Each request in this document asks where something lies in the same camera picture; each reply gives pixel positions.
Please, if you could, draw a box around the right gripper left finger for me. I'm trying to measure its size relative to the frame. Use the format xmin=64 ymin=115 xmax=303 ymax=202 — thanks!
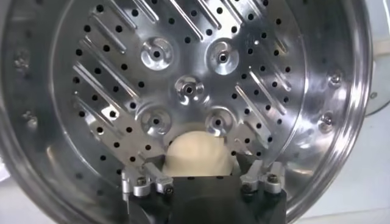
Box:
xmin=121 ymin=154 xmax=175 ymax=198

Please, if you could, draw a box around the stainless steel steamer basket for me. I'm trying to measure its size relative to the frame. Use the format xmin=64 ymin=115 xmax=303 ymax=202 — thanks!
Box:
xmin=0 ymin=0 xmax=374 ymax=224

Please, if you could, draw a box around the white steamed baozi bun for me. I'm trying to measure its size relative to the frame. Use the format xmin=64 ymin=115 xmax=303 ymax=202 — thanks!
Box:
xmin=164 ymin=131 xmax=235 ymax=177

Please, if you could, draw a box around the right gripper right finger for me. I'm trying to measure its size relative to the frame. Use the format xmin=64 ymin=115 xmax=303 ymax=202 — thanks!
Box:
xmin=236 ymin=153 xmax=286 ymax=195

